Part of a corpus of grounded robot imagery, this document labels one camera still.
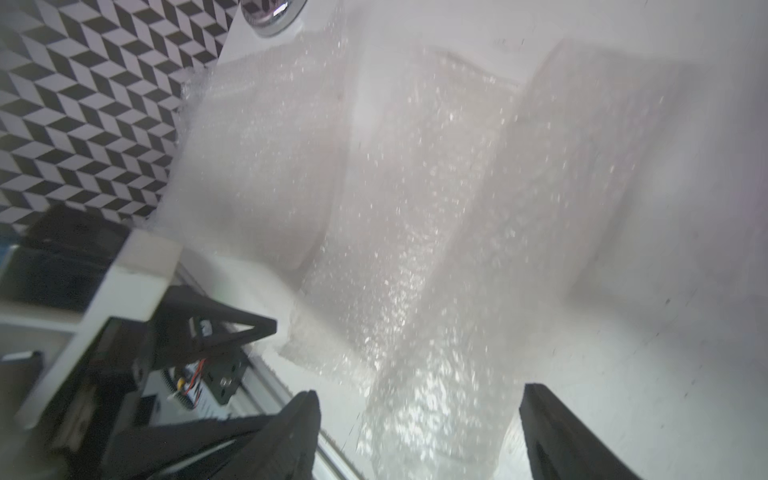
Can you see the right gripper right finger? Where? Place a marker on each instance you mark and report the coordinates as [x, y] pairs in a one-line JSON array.
[[559, 445]]

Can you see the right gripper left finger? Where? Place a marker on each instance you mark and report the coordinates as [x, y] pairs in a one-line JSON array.
[[279, 446]]

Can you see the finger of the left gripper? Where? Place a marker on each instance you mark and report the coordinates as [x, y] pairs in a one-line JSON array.
[[142, 451], [190, 327]]

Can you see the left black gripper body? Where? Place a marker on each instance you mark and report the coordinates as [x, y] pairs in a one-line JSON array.
[[98, 398]]

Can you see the clear bubble wrap roll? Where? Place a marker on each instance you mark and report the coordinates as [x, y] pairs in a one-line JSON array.
[[471, 214]]

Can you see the clear bubble wrap sheet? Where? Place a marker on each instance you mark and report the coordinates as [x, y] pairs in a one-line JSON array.
[[261, 148]]

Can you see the aluminium front rail frame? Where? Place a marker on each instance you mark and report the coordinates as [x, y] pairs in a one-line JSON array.
[[269, 381]]

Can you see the chrome wire glass rack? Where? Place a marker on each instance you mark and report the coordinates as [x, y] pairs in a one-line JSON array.
[[270, 17]]

